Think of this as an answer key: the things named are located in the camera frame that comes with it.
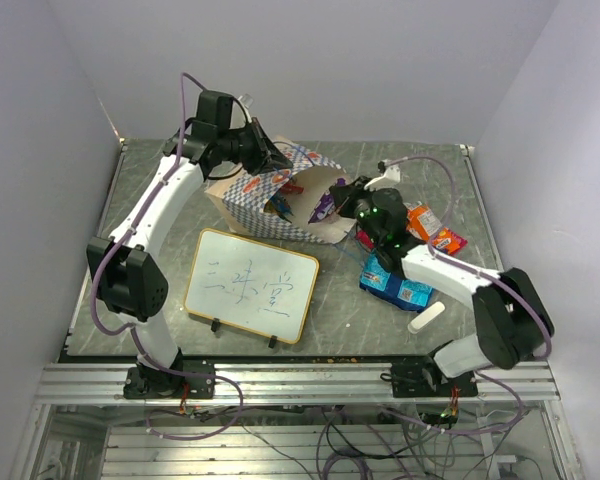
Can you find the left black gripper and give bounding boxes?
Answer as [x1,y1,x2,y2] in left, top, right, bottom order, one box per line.
[220,118,295,177]

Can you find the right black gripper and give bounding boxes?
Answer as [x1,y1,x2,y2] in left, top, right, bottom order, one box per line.
[329,176,383,247]

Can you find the purple snack packet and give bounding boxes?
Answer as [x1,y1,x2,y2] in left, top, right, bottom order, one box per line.
[308,188,336,225]

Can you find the blue checkered paper bag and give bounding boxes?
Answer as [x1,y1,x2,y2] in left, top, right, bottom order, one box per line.
[205,136,354,251]

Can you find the orange snack packet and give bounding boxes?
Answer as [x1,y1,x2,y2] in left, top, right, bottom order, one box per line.
[406,202,445,242]

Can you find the teal snack packet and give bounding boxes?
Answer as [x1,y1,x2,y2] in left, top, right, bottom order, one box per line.
[359,254,433,312]

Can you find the pink snack packet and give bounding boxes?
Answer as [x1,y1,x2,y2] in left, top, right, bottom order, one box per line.
[354,227,468,255]

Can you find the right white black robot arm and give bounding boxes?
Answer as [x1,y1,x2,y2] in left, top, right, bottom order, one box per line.
[329,177,555,396]

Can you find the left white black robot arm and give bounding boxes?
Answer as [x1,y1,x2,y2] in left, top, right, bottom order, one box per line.
[86,89,292,397]

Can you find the colourful small snack packet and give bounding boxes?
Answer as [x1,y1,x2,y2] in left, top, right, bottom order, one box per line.
[264,181,304,222]

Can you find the white whiteboard eraser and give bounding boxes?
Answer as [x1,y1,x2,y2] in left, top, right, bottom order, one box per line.
[407,301,446,334]

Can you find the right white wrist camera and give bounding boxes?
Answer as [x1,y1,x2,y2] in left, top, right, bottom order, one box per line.
[364,160,401,191]

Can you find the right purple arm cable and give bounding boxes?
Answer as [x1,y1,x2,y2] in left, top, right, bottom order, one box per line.
[387,155,554,435]

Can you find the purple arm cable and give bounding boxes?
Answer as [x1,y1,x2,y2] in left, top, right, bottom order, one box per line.
[387,155,554,435]
[90,72,245,442]

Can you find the small whiteboard with yellow frame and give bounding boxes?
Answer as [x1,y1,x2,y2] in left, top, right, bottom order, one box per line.
[183,228,320,345]

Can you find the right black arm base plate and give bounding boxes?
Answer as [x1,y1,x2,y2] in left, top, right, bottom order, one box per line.
[380,355,478,399]

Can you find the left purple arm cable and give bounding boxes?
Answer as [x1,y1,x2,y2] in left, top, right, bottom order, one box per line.
[90,72,245,442]

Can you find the aluminium extrusion rail frame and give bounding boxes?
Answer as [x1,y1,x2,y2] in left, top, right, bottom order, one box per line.
[34,362,560,407]

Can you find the tangled floor cables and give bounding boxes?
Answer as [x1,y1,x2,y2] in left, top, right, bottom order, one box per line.
[144,402,541,480]

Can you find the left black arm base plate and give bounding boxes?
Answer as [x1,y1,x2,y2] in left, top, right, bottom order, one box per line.
[123,361,216,400]

